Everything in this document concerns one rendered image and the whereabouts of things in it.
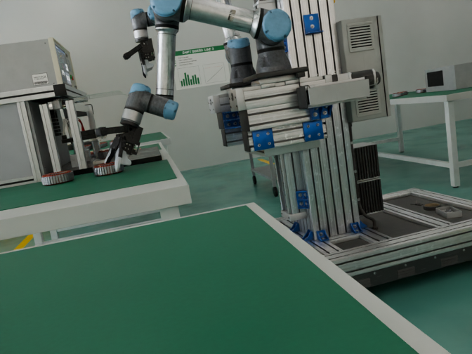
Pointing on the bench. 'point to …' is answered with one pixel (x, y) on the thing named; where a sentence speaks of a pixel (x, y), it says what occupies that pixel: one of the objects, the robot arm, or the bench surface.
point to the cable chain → (55, 123)
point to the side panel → (17, 147)
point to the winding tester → (32, 64)
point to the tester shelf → (41, 94)
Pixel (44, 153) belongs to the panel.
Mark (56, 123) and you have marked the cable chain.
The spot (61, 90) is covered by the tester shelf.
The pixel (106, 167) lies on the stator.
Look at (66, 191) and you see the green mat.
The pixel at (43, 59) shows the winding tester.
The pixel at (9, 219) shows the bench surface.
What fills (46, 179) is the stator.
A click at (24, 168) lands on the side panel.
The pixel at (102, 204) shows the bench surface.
